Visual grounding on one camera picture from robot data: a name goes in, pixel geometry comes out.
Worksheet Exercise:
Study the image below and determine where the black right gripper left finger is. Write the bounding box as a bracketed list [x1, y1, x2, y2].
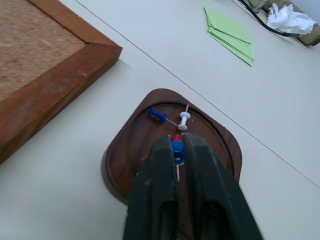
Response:
[122, 134, 180, 240]

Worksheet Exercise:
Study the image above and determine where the cork board with wooden frame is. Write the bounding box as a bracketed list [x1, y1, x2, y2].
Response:
[0, 0, 123, 166]

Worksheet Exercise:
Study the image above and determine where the white pushpin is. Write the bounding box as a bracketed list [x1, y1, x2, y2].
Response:
[177, 104, 193, 131]

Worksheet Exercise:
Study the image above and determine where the olive tissue box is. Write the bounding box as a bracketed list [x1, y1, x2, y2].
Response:
[261, 2, 320, 46]

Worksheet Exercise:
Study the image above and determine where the black cable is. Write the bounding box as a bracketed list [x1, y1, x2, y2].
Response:
[238, 0, 301, 38]

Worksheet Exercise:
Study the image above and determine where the green paper note stack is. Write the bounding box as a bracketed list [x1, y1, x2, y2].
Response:
[203, 6, 256, 67]

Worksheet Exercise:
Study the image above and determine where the crumpled white tissue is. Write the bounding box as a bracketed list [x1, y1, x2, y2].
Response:
[266, 3, 318, 36]

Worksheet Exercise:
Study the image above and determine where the blue pushpin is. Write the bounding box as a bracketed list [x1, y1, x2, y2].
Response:
[171, 140, 186, 183]
[148, 106, 179, 126]

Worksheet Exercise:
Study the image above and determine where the dark wooden tray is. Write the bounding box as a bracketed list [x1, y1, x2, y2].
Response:
[101, 87, 243, 205]

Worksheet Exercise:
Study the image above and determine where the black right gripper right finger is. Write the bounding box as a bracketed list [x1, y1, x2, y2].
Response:
[178, 133, 265, 240]

